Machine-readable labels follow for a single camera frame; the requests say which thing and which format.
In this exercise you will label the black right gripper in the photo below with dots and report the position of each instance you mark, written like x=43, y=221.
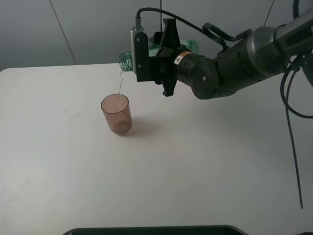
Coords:
x=173, y=63

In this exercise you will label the green transparent water bottle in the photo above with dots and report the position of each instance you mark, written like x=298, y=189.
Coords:
x=126, y=58

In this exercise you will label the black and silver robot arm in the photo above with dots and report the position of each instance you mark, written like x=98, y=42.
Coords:
x=246, y=59

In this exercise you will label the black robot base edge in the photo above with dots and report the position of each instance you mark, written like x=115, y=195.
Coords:
x=169, y=230

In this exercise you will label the pink translucent plastic cup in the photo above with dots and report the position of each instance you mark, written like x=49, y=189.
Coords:
x=116, y=110

